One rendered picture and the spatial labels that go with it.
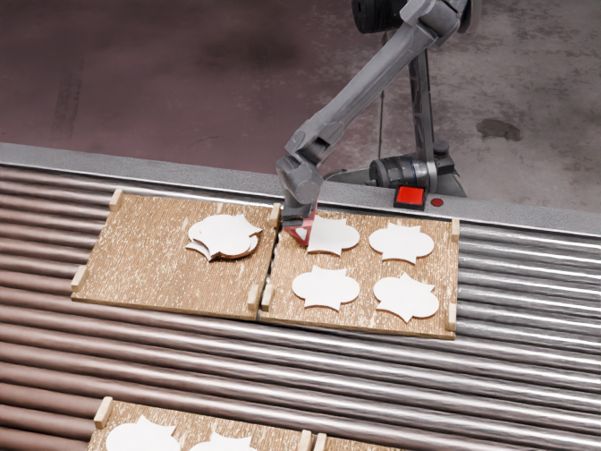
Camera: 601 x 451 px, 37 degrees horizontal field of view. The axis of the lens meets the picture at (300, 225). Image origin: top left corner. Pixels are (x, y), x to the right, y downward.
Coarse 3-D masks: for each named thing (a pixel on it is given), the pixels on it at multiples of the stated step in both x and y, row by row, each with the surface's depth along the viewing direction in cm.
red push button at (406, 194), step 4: (400, 188) 223; (404, 188) 223; (408, 188) 223; (412, 188) 223; (416, 188) 223; (400, 192) 222; (404, 192) 222; (408, 192) 222; (412, 192) 222; (416, 192) 221; (420, 192) 221; (400, 196) 221; (404, 196) 221; (408, 196) 221; (412, 196) 221; (416, 196) 220; (420, 196) 220; (400, 200) 219; (404, 200) 219; (408, 200) 219; (412, 200) 219; (416, 200) 219; (420, 200) 219
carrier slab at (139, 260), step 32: (128, 224) 214; (160, 224) 214; (192, 224) 214; (256, 224) 213; (96, 256) 206; (128, 256) 206; (160, 256) 206; (192, 256) 206; (256, 256) 205; (96, 288) 199; (128, 288) 199; (160, 288) 198; (192, 288) 198; (224, 288) 198
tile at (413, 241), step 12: (396, 228) 209; (408, 228) 209; (372, 240) 207; (384, 240) 207; (396, 240) 207; (408, 240) 206; (420, 240) 206; (432, 240) 206; (384, 252) 204; (396, 252) 204; (408, 252) 204; (420, 252) 203
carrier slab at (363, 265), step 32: (352, 224) 213; (384, 224) 212; (416, 224) 212; (448, 224) 212; (288, 256) 205; (320, 256) 205; (352, 256) 205; (448, 256) 204; (288, 288) 198; (448, 288) 197; (288, 320) 191; (320, 320) 191; (352, 320) 190; (384, 320) 190; (416, 320) 190
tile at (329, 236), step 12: (300, 228) 209; (312, 228) 209; (324, 228) 209; (336, 228) 209; (348, 228) 209; (312, 240) 206; (324, 240) 206; (336, 240) 206; (348, 240) 206; (312, 252) 204; (324, 252) 205; (336, 252) 203
